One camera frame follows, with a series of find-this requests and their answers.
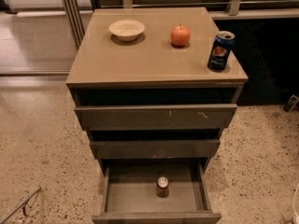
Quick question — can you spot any metal window frame post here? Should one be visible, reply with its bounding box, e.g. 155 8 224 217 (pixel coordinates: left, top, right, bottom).
62 0 84 49

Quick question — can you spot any metal rod on floor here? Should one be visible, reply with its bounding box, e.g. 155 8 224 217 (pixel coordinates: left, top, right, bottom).
0 187 41 224

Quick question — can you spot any blue pepsi can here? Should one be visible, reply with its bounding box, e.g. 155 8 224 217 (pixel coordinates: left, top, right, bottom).
207 31 235 71

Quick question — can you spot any grey drawer cabinet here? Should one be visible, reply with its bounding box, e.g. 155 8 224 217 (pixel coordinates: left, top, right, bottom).
66 7 248 167

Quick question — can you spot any small dark floor object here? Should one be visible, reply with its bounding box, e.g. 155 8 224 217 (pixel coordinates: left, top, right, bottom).
283 95 299 112

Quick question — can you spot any orange soda can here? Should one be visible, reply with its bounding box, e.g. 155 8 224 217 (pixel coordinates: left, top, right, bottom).
156 176 169 198

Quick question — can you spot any grey top drawer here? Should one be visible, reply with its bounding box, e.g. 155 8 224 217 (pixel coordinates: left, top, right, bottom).
75 104 237 131

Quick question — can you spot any white cable on floor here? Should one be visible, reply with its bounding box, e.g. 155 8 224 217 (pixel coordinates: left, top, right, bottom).
291 182 299 224

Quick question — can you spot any white bowl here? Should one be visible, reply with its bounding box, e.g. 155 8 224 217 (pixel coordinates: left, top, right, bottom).
108 20 145 42

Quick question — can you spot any grey middle drawer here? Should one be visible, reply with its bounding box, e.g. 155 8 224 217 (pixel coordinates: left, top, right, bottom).
90 139 220 159

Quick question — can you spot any grey open bottom drawer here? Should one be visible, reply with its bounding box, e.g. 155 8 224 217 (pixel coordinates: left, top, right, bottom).
93 162 221 224

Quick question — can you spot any red apple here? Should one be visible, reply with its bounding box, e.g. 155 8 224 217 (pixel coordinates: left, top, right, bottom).
170 25 191 47

